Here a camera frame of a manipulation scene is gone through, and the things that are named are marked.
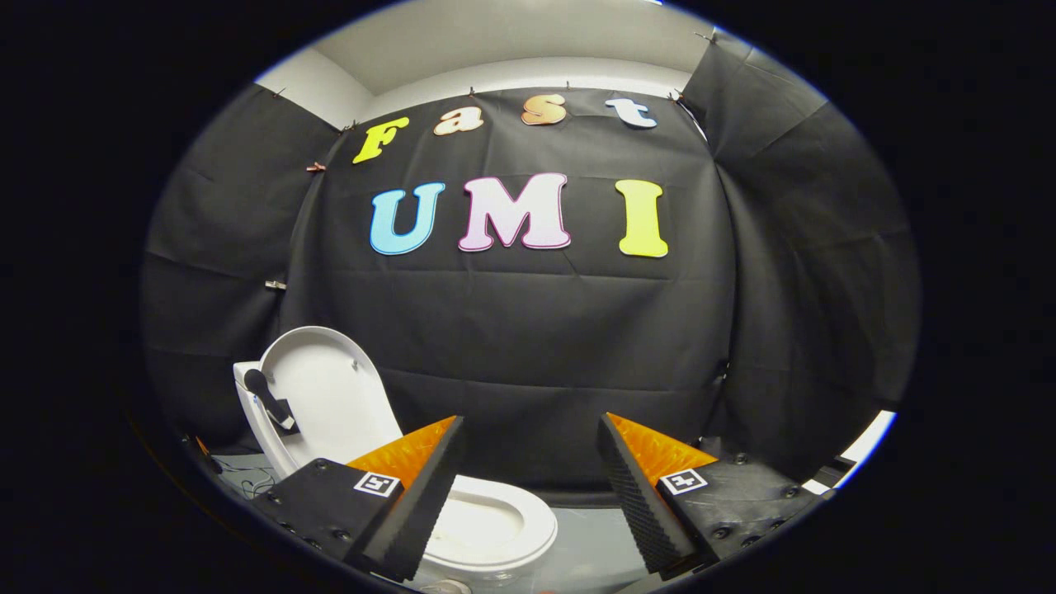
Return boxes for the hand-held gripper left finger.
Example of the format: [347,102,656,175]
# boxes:
[246,415,468,583]

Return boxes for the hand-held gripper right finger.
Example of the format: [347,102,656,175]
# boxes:
[596,412,836,581]

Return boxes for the white toilet lid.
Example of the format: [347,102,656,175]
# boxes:
[259,325,405,473]

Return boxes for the black lid lifting handle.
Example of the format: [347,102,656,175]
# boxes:
[243,368,299,435]

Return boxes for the white toilet seat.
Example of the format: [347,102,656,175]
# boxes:
[422,476,559,576]

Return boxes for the white ceramic toilet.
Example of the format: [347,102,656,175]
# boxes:
[233,360,559,589]

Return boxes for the black backdrop cloth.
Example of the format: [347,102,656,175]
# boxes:
[140,29,922,496]

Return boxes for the thin black floor cables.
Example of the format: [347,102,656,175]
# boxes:
[221,464,278,497]

